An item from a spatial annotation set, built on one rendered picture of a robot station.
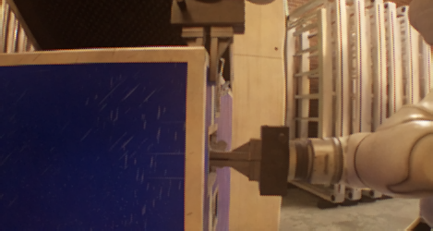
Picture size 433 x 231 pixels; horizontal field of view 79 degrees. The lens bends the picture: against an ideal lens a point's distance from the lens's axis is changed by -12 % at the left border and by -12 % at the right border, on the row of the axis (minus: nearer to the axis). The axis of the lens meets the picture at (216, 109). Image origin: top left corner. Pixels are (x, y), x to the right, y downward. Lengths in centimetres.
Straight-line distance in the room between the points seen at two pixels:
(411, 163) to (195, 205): 30
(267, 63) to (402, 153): 156
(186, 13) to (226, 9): 7
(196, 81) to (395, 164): 30
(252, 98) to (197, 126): 141
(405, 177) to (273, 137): 25
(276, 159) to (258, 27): 144
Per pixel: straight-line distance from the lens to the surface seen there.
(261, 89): 187
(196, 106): 44
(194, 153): 44
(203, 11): 54
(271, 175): 56
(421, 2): 100
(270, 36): 195
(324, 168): 56
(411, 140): 41
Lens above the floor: 86
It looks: 1 degrees up
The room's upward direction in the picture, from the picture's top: 1 degrees clockwise
